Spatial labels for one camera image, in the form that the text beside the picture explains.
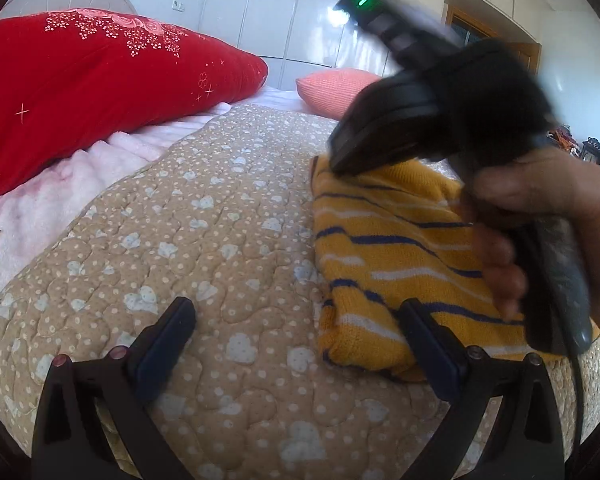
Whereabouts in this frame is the yellow striped knit sweater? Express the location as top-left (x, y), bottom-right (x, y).
top-left (310, 155), bottom-right (531, 380)

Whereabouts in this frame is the clothes-filled shoe rack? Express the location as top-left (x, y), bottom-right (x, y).
top-left (547, 126), bottom-right (581, 158)

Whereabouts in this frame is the person's right hand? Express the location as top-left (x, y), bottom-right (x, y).
top-left (471, 148), bottom-right (600, 328)

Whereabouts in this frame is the brown wooden door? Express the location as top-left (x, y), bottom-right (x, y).
top-left (445, 6), bottom-right (542, 75)

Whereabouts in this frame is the pink knit pillow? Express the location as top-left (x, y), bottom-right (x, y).
top-left (296, 68), bottom-right (380, 120)

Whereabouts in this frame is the dark wooden mantel clock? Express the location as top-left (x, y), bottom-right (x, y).
top-left (580, 136), bottom-right (600, 165)

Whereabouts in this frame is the beige heart-patterned quilt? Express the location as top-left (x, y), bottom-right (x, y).
top-left (0, 103), bottom-right (600, 480)

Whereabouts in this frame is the red embroidered pillow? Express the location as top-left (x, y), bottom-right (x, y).
top-left (0, 9), bottom-right (268, 195)

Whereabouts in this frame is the white wall socket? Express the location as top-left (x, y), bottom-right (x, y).
top-left (172, 0), bottom-right (185, 12)

